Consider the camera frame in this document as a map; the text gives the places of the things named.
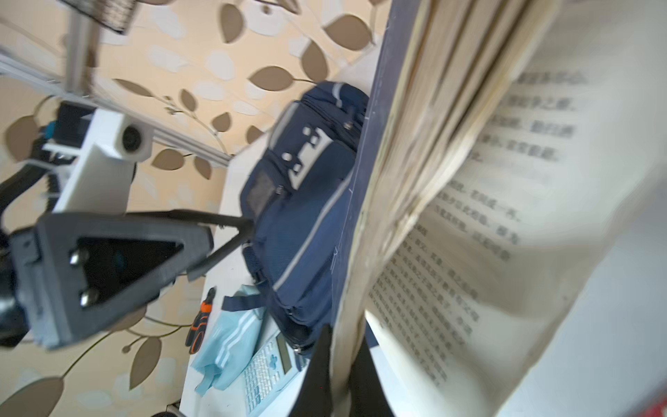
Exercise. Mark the navy blue school backpack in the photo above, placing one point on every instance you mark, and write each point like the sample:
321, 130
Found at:
296, 197

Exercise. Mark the light blue pencil case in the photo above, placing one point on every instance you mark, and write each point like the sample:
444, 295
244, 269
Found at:
229, 346

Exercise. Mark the red book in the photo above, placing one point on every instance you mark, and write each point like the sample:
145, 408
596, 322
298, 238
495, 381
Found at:
654, 405

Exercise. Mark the orange black pliers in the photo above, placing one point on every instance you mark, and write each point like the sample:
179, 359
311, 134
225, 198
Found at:
197, 330

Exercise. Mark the black wire basket right wall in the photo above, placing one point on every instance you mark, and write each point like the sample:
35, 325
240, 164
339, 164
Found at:
114, 15

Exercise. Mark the light blue calculator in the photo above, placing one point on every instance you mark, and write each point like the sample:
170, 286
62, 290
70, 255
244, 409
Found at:
271, 369

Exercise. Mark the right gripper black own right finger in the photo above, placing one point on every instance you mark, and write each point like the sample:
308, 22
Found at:
367, 396

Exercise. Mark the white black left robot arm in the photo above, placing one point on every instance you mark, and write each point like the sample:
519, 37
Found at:
89, 264

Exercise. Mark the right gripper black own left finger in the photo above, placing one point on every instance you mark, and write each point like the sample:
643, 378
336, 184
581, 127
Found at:
315, 397

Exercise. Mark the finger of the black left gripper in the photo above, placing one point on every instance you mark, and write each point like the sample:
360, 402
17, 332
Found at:
73, 275

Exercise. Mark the blue cover book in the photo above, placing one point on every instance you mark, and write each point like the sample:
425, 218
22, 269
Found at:
523, 137

